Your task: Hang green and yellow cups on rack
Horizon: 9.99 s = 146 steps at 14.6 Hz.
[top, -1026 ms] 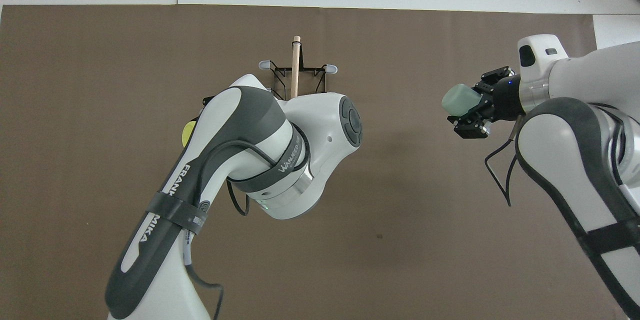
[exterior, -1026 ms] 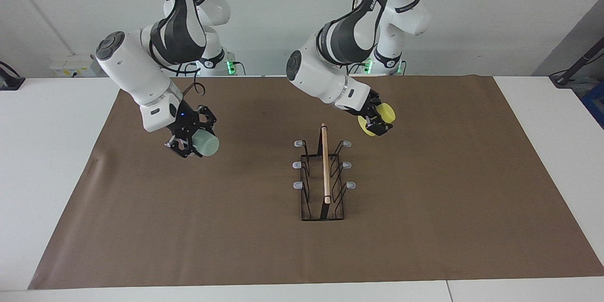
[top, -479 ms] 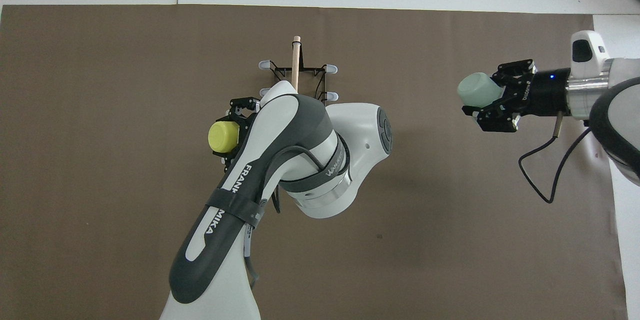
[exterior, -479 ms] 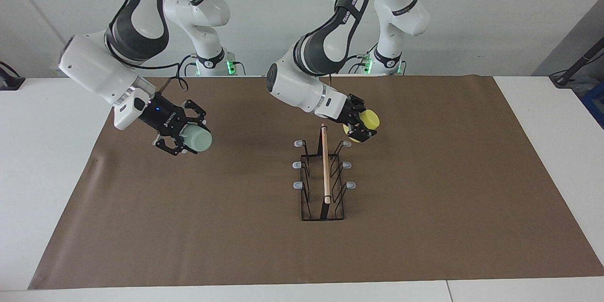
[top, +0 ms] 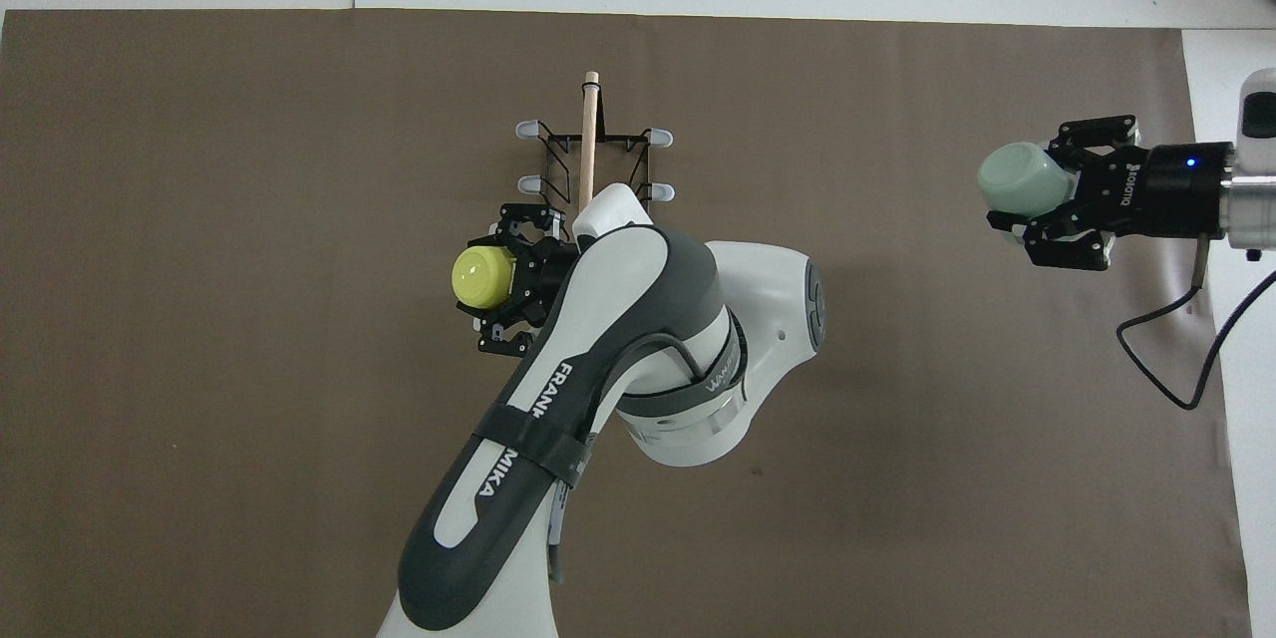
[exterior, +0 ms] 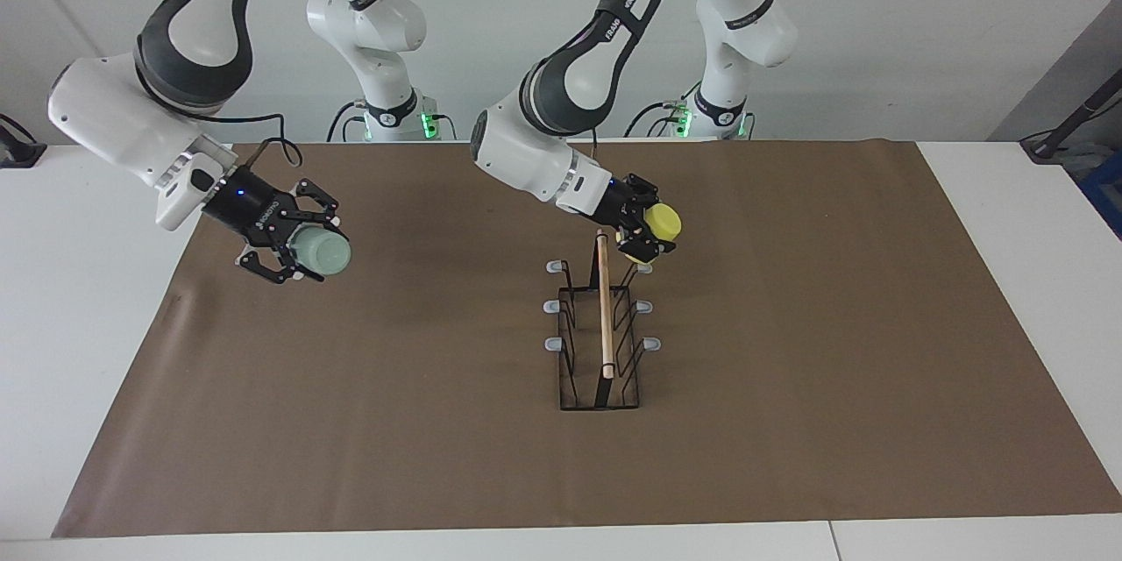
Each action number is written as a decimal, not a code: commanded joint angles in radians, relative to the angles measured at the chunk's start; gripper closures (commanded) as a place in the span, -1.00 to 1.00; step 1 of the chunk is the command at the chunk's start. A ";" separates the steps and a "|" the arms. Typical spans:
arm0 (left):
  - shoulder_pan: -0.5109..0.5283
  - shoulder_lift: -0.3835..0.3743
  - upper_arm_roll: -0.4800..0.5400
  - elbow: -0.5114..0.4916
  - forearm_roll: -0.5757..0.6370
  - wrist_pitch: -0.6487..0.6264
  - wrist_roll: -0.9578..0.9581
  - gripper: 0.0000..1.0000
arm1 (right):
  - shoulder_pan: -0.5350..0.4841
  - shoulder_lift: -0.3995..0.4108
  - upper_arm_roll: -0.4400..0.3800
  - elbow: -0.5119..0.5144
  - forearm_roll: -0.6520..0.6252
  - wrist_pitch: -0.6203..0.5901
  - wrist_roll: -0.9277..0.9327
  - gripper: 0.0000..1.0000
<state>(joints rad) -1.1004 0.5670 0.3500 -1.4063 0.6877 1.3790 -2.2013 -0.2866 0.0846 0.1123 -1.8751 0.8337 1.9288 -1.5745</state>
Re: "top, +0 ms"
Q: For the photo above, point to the brown paper table mat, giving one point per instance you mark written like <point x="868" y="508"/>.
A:
<point x="199" y="419"/>

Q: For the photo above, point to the pale green plastic cup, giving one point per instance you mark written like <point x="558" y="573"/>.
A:
<point x="1022" y="179"/>

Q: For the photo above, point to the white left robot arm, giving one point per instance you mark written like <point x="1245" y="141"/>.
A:
<point x="638" y="299"/>

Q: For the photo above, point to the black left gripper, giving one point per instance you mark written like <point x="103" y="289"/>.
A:
<point x="543" y="274"/>

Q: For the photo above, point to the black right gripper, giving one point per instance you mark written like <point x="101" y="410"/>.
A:
<point x="1166" y="191"/>

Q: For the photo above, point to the yellow plastic cup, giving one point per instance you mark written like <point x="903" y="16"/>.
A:
<point x="483" y="277"/>

